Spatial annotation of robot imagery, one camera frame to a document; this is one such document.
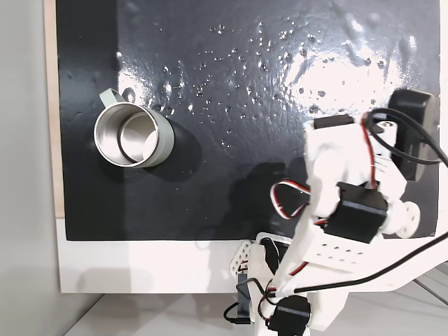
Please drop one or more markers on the black glossy table mat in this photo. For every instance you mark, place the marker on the black glossy table mat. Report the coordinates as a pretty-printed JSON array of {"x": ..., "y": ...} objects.
[{"x": 210, "y": 175}]

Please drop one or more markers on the black table clamp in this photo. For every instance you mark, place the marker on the black table clamp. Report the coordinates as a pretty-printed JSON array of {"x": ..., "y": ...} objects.
[{"x": 242, "y": 301}]

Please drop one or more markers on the steel mug grey-green outside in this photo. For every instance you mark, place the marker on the steel mug grey-green outside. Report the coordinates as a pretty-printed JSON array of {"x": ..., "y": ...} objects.
[{"x": 161, "y": 134}]

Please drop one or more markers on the tan board under mat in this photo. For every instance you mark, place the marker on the tan board under mat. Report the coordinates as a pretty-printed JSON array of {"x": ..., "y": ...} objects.
[{"x": 52, "y": 122}]

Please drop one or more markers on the black camera with mount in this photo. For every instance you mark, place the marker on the black camera with mount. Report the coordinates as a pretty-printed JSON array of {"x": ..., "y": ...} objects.
[{"x": 414, "y": 140}]

